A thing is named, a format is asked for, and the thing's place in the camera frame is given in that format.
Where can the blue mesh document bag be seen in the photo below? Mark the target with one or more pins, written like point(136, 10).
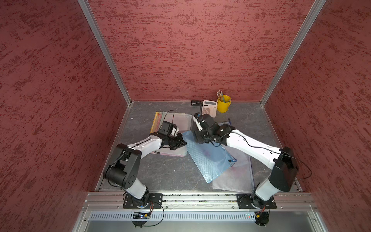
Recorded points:
point(211, 160)

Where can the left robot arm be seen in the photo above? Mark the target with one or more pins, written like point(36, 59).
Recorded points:
point(123, 173)

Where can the clear white mesh document bag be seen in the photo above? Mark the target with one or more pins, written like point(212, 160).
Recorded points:
point(239, 177)

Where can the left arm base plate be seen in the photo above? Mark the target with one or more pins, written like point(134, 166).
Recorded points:
point(149, 201)

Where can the black stapler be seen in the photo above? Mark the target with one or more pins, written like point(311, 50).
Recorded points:
point(196, 103)

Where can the pencils in mug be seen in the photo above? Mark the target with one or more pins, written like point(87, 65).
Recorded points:
point(221, 96)

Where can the left circuit board with cables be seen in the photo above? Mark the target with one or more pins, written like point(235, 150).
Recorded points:
point(142, 216)

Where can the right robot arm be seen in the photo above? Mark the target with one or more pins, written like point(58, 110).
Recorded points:
point(281, 161)

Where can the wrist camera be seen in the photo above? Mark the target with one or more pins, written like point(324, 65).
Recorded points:
point(168, 128)
point(198, 125)

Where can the yellow mug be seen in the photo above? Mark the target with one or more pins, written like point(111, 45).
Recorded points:
point(224, 104)

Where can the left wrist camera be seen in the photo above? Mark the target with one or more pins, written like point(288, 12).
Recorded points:
point(168, 128)

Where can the yellow mesh document bag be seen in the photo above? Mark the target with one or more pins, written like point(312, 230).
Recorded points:
point(156, 122)

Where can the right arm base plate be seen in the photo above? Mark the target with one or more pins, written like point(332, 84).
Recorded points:
point(251, 201)

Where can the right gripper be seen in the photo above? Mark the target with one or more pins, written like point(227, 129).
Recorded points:
point(199, 138)

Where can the perforated metal strip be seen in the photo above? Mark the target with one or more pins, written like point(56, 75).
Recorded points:
point(174, 216)

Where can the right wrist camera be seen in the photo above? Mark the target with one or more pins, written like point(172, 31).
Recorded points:
point(198, 125)

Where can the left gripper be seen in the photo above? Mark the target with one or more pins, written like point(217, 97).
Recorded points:
point(180, 141)

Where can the pink calculator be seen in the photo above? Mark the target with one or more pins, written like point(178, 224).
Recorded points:
point(209, 108)

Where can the aluminium front rail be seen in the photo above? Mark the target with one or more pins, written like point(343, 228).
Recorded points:
point(200, 201)

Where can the right black connector box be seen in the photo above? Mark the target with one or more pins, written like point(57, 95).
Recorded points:
point(262, 217)

